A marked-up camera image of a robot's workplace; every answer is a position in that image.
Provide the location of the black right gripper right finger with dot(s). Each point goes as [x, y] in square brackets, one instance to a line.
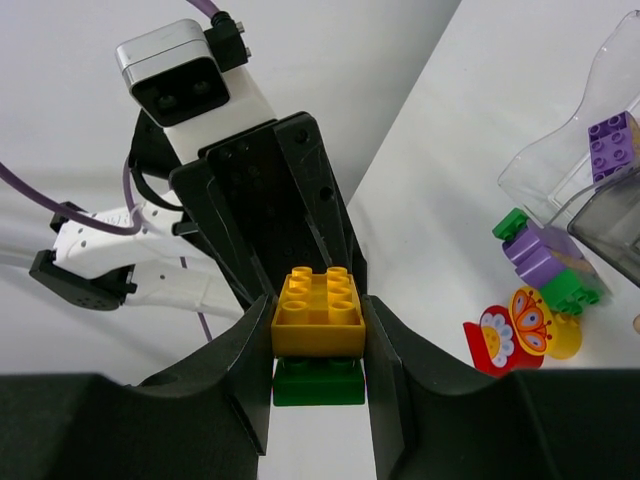
[433, 416]

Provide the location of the red flower lego piece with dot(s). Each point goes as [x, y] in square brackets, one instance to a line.
[493, 344]

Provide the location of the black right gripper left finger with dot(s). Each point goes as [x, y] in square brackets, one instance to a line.
[205, 417]

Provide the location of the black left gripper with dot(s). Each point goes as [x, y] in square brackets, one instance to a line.
[269, 193]

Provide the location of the yellow lego brick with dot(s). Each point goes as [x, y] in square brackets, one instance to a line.
[318, 315]

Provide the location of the smoke grey plastic container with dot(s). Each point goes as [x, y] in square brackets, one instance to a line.
[608, 224]

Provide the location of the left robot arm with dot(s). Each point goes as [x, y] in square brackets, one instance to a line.
[167, 262]

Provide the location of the yellow butterfly lego piece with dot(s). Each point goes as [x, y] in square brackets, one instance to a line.
[540, 330]

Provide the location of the green lego plate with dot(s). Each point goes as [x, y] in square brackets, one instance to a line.
[308, 381]

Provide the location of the purple lego brick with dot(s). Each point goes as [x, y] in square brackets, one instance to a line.
[614, 145]

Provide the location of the clear plastic container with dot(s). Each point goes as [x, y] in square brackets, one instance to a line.
[550, 178]

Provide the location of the purple curved lego piece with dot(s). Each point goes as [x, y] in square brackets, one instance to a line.
[530, 252]

